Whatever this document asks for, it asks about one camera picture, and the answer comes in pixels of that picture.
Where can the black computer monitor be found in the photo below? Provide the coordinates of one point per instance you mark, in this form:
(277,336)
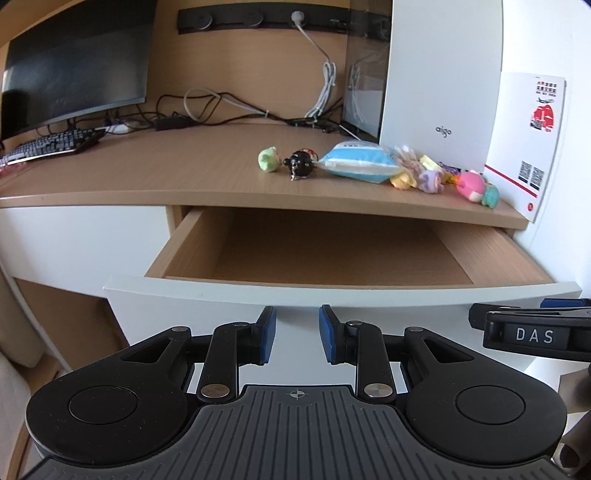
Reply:
(78,64)

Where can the blue and white packet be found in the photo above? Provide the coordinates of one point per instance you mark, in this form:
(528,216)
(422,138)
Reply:
(355,161)

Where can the white card with red print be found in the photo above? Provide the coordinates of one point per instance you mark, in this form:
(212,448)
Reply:
(517,129)

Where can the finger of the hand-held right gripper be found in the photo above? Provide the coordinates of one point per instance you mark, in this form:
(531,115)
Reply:
(478,316)
(563,303)

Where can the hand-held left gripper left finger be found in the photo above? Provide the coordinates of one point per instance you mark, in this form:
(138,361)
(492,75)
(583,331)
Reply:
(268,337)

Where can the dark multicoloured small toy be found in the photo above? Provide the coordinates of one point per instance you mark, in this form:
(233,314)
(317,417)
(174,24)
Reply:
(449,170)

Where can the white closed drawer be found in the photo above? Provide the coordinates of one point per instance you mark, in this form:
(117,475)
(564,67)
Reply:
(78,240)

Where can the green round toy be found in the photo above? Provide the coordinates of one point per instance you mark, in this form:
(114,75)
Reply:
(270,159)

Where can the purple figure toy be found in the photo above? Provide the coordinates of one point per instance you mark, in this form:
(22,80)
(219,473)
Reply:
(430,182)

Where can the small white device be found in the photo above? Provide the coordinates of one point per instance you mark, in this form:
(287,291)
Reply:
(121,128)

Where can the white front wooden drawer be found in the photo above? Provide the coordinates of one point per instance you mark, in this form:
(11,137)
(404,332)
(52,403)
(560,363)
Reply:
(323,249)

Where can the white computer case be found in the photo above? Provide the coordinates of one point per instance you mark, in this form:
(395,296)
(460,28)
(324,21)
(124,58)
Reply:
(438,69)

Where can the pink duck toy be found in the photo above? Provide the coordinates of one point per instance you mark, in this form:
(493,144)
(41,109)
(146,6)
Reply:
(470,184)

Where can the person's right hand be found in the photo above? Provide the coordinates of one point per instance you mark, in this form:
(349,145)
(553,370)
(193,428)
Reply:
(577,392)

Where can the mint green small toy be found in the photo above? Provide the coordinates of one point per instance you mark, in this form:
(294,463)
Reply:
(490,196)

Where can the black keyboard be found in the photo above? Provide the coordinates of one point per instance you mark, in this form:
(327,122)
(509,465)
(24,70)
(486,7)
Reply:
(51,145)

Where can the black wall socket rail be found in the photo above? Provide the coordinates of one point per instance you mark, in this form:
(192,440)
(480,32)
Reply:
(221,21)

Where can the black power adapter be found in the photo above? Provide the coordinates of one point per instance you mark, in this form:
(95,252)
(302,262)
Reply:
(173,123)

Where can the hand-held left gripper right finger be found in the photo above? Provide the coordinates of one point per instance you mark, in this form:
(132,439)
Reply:
(328,337)

